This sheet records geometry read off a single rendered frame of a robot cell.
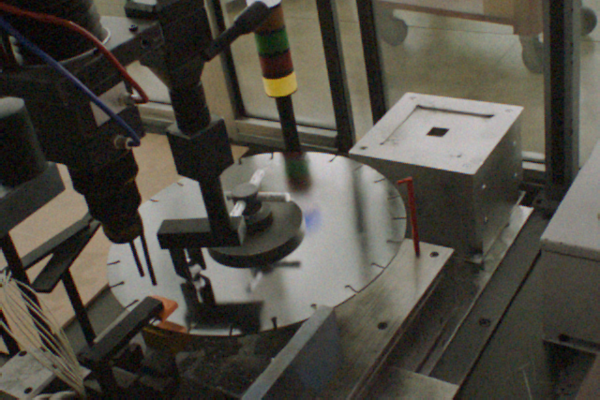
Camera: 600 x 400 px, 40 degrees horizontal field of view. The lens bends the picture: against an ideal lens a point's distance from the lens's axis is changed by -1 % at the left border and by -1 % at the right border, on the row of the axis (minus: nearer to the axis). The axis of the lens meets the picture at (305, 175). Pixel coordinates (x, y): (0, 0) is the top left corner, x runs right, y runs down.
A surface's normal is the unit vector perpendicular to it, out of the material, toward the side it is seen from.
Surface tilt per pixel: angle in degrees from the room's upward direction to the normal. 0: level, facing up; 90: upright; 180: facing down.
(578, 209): 0
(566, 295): 90
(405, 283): 0
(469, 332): 0
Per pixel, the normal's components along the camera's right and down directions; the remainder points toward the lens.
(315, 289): -0.16, -0.84
